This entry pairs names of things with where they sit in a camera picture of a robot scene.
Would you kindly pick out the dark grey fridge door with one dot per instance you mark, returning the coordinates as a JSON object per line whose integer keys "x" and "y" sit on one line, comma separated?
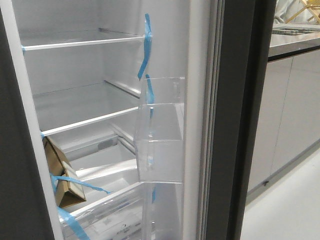
{"x": 23, "y": 210}
{"x": 238, "y": 37}

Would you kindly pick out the clear plastic door bin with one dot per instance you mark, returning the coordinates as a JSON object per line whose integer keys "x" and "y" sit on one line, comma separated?
{"x": 159, "y": 134}

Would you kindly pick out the white fridge interior body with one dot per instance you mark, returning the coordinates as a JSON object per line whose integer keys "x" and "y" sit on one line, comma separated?
{"x": 79, "y": 66}

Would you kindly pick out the brown cardboard box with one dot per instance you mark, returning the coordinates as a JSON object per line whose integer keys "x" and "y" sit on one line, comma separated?
{"x": 67, "y": 193}

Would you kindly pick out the blue tape strip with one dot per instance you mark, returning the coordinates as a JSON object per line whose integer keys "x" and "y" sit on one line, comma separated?
{"x": 82, "y": 183}

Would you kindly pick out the grey kitchen counter cabinet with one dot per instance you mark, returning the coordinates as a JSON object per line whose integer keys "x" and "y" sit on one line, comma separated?
{"x": 288, "y": 128}

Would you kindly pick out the steel kitchen sink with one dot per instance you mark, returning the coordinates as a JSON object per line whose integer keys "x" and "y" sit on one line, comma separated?
{"x": 293, "y": 31}

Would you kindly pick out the wooden dish rack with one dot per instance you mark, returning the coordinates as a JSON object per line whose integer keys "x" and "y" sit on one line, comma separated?
{"x": 303, "y": 11}

